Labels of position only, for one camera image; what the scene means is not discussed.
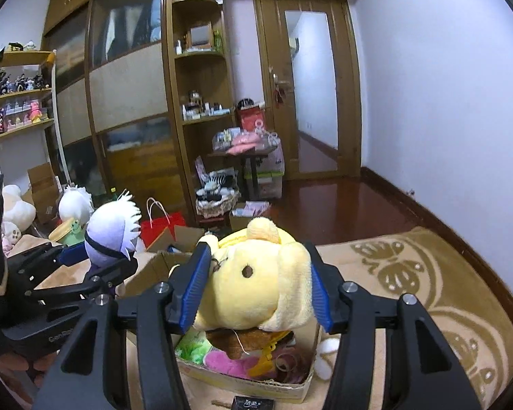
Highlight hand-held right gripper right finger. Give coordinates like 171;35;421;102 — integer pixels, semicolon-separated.
303;241;484;410

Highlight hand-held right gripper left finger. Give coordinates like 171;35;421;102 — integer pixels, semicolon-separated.
32;241;212;410

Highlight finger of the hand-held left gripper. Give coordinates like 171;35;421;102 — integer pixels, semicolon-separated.
9;258;140;304
6;243;90;280

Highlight white-haired purple doll plush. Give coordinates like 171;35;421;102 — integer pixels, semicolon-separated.
84;194;143;278

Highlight yellow bear plush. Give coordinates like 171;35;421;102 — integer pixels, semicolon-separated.
182;217;321;379

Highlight pink bear plush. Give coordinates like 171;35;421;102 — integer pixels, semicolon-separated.
205;348;261;379

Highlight white spiky round plush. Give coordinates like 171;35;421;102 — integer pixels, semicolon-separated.
58;184;95;227

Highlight green plush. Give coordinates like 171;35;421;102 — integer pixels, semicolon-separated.
175;329;216;364

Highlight brown plush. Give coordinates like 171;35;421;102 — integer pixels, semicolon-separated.
207;329;278;357

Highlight cream plush toy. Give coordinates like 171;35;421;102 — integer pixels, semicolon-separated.
2;184;37;240

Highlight flat brown cardboard box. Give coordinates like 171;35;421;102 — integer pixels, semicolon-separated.
28;162;63;223

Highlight wicker basket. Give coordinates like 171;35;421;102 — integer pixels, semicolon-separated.
195;196;240;218

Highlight brown flower printed blanket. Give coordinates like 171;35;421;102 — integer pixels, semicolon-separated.
0;226;513;410

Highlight pile of papers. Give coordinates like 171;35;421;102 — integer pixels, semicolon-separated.
233;201;270;218

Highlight striped zebra plush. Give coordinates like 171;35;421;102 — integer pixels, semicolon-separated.
197;170;240;201

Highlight small black packet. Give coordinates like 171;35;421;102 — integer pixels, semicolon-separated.
232;395;276;410

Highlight small dark side table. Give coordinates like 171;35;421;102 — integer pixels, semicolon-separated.
207;145;278;206

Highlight wooden door with glass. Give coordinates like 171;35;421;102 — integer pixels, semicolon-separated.
252;0;364;180

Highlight wooden wardrobe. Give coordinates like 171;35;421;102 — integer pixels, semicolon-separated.
43;0;189;231

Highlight row of dark figurines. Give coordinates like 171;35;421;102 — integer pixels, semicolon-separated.
0;72;48;95

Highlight wooden display shelf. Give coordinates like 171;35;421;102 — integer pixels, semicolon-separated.
0;49;58;172

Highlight wooden corner shelf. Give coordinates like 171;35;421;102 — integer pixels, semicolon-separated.
165;0;240;223

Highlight red paper bag white handles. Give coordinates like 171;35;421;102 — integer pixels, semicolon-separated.
140;197;185;248

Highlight wooden picture frame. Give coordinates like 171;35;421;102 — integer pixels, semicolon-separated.
187;25;212;50

